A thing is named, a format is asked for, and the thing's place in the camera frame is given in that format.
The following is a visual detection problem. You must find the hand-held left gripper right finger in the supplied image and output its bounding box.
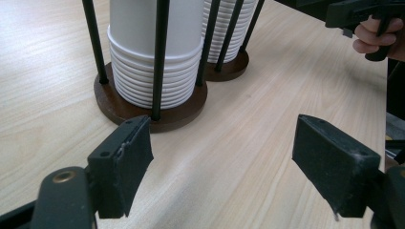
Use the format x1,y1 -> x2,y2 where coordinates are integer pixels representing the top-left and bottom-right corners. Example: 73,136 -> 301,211
291,114 -> 382,220

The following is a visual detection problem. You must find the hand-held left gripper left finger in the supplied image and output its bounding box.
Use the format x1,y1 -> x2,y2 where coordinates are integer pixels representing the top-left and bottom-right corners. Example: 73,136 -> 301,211
87,114 -> 155,219

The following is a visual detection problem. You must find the dark wooden double cup holder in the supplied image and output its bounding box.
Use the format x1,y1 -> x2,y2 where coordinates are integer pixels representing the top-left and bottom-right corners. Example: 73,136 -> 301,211
81,0 -> 266,134

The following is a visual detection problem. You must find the stack of white paper cups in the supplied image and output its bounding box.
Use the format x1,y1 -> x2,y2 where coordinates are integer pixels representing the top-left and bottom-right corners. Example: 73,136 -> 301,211
107,0 -> 204,110
202,0 -> 258,64

